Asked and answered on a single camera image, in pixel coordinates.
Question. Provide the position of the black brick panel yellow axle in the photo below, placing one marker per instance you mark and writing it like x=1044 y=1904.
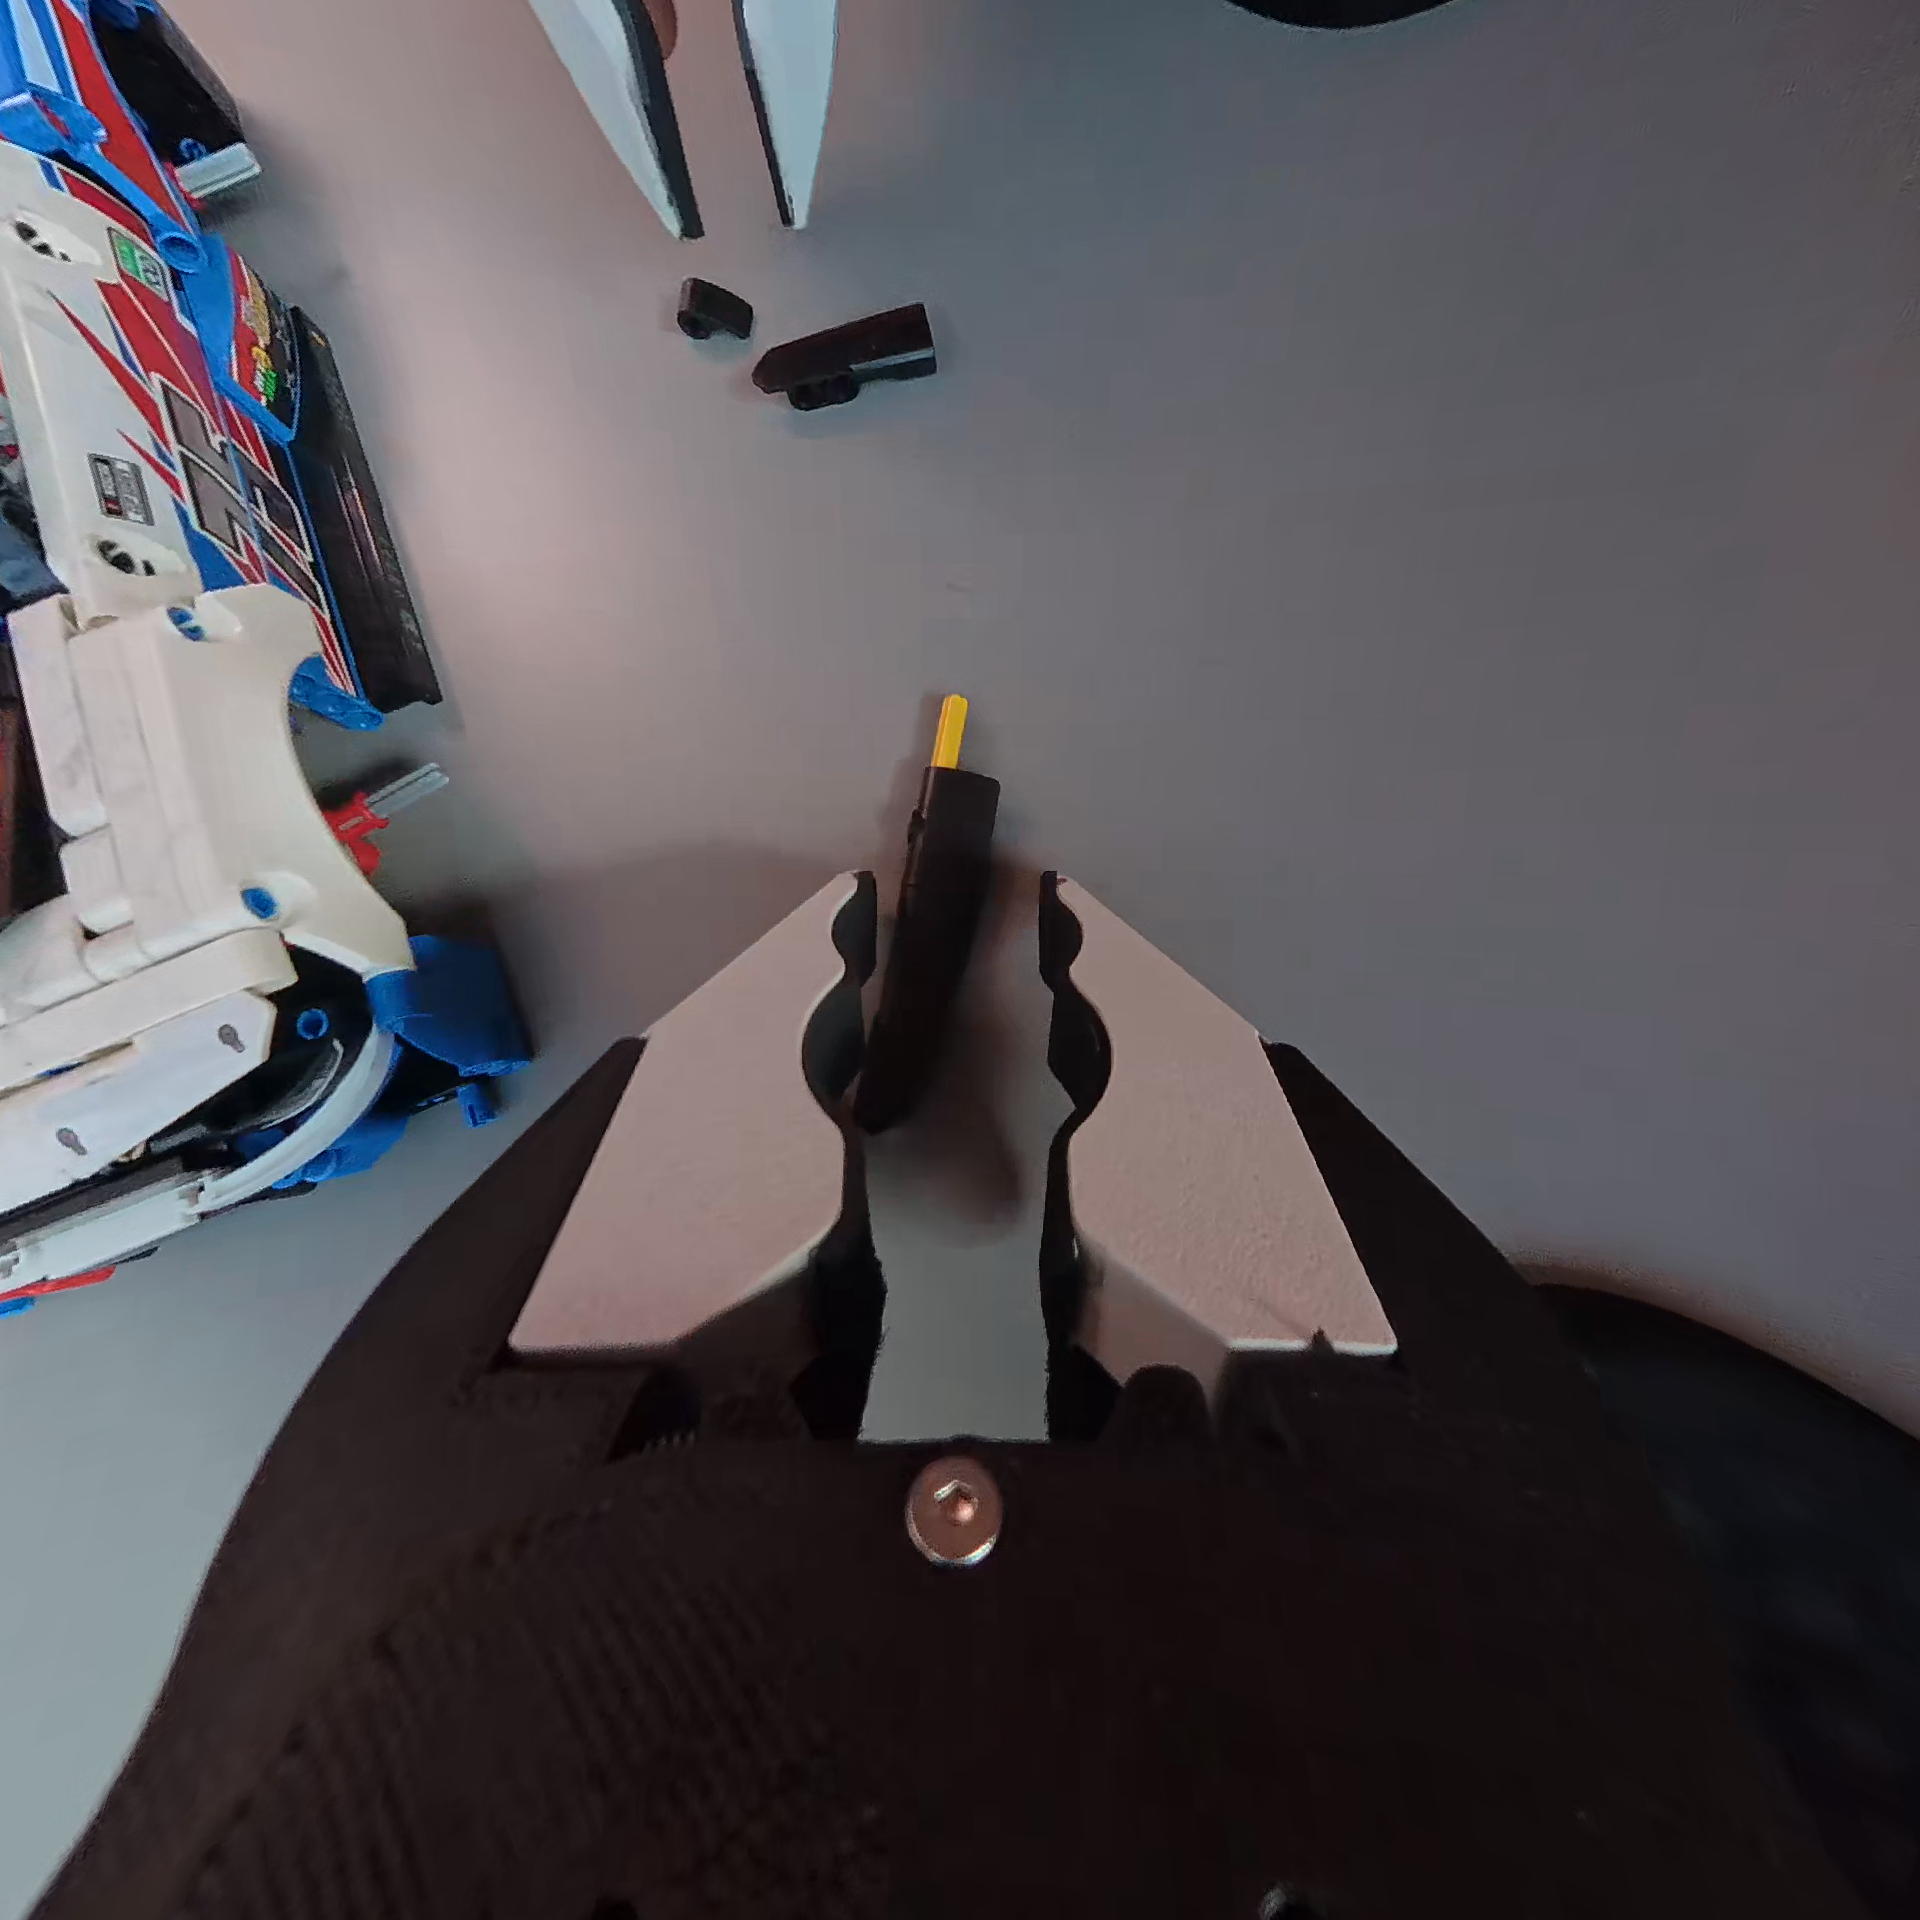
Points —
x=938 y=932

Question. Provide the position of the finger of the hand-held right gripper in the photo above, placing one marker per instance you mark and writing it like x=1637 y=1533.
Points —
x=615 y=60
x=796 y=77

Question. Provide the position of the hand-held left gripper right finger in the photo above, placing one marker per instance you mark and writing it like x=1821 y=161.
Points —
x=1200 y=1172

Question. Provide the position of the small black brick connector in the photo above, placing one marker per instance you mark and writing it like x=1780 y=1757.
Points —
x=710 y=306

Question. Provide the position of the toy brick race car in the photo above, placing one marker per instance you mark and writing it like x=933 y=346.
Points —
x=150 y=780

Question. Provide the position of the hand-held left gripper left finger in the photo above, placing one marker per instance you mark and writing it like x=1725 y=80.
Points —
x=704 y=1172

